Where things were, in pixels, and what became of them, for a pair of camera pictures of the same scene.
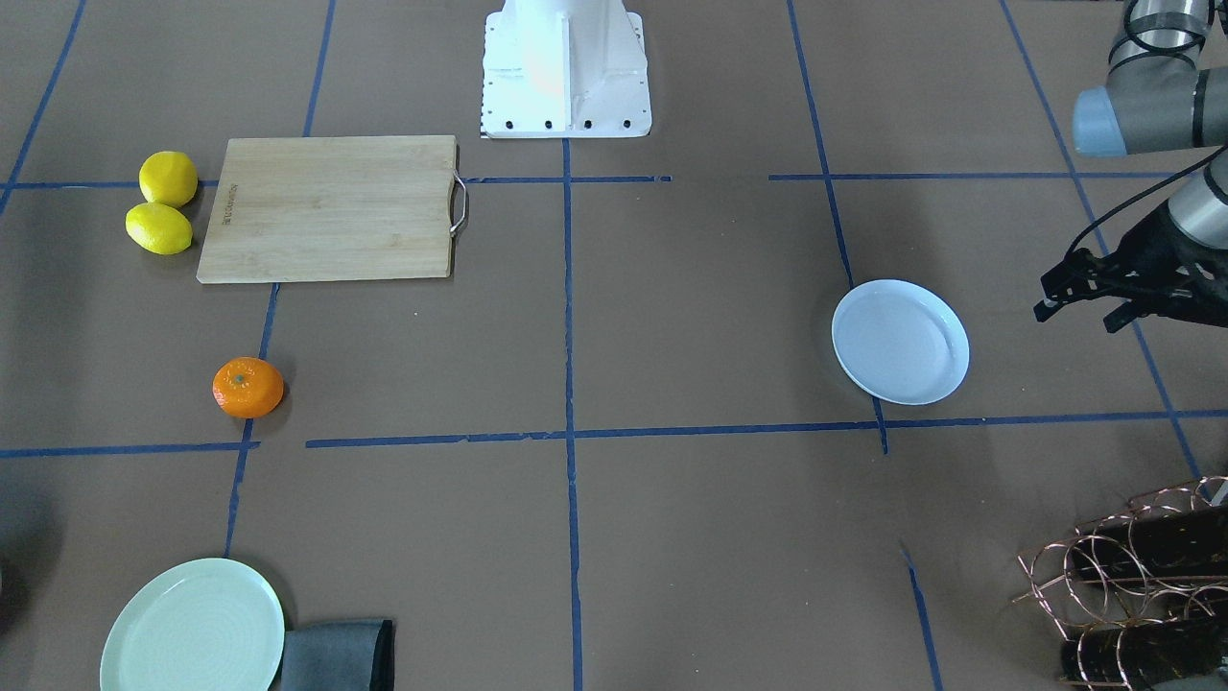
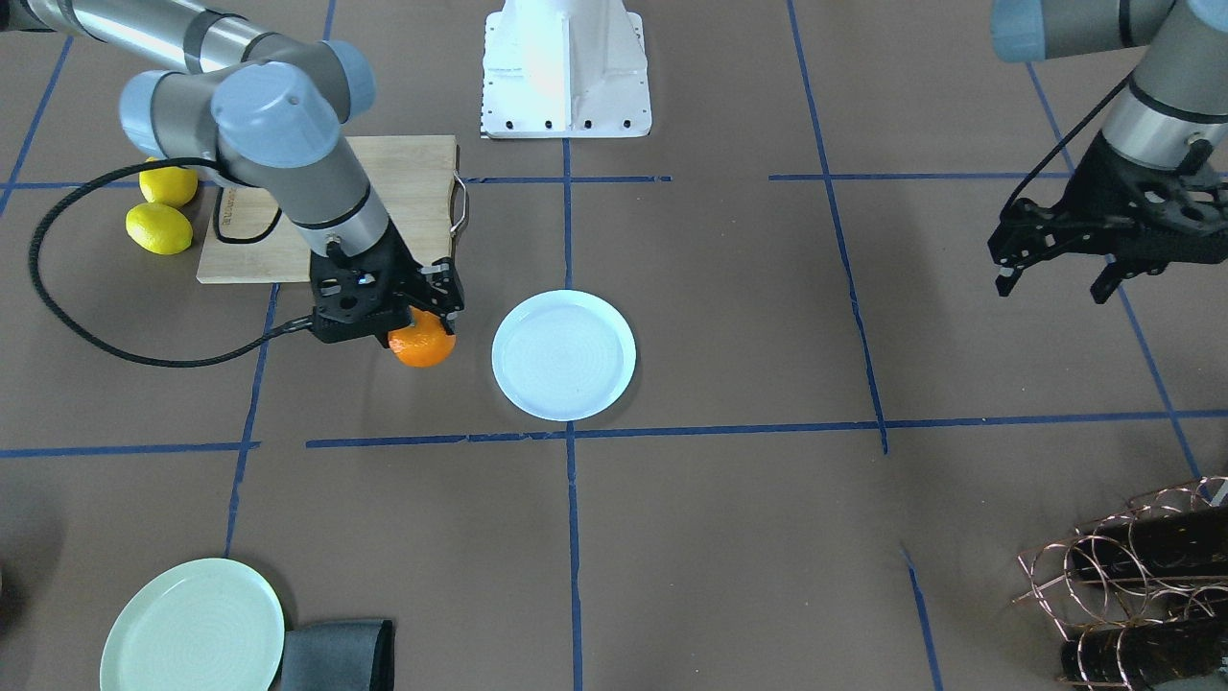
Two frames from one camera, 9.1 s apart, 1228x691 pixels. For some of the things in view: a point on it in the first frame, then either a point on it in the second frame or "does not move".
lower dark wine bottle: (1129, 656) does not move
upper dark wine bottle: (1168, 542) does not move
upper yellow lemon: (169, 178) does not move
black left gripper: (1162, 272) -> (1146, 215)
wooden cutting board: (333, 208) does not move
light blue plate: (901, 341) -> (564, 355)
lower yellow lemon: (158, 227) does not move
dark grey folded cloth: (350, 655) does not move
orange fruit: (247, 388) -> (426, 344)
